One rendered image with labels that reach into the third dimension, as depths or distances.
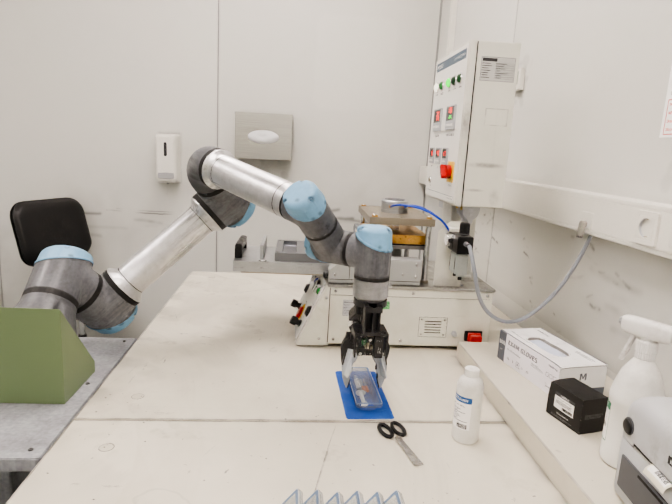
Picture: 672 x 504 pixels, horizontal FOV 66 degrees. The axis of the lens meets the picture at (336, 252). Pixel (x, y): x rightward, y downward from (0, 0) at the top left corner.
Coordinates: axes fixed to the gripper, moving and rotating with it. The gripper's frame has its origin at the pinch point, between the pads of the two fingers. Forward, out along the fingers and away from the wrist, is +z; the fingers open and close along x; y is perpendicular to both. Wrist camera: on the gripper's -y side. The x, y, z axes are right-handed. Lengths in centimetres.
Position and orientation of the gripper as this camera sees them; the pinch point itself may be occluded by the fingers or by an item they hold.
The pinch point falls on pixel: (362, 381)
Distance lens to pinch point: 120.4
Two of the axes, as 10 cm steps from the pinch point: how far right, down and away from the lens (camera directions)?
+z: -0.5, 9.8, 2.0
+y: 1.0, 2.1, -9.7
